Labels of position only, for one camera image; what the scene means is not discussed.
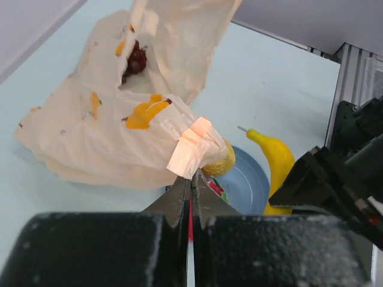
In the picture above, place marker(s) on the dark red fake grapes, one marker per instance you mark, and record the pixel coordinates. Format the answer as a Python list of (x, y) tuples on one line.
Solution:
[(136, 62)]

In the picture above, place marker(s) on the aluminium frame rail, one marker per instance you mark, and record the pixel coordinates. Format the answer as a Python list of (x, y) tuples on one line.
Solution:
[(357, 70)]

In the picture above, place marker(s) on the translucent orange plastic bag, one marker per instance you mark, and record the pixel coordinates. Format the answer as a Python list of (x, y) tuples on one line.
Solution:
[(142, 134)]

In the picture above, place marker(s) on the blue plate with bear print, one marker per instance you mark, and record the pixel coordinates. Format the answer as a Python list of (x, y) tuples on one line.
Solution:
[(246, 185)]

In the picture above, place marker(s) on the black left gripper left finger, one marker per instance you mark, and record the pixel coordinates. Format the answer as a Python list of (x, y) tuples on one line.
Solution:
[(147, 248)]

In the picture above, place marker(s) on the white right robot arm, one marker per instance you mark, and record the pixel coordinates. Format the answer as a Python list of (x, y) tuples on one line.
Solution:
[(356, 128)]

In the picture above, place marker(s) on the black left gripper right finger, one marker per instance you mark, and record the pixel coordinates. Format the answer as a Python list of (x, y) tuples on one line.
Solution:
[(231, 249)]

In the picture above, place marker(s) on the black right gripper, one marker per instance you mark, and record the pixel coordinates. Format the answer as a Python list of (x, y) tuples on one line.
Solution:
[(320, 182)]

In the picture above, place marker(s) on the red fake dragon fruit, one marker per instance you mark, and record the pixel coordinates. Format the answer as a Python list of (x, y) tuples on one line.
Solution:
[(217, 188)]

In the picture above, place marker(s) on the yellow fake lemon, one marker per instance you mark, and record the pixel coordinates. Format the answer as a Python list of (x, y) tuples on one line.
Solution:
[(223, 166)]

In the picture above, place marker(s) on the yellow fake banana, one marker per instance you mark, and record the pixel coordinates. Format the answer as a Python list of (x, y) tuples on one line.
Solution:
[(278, 155)]

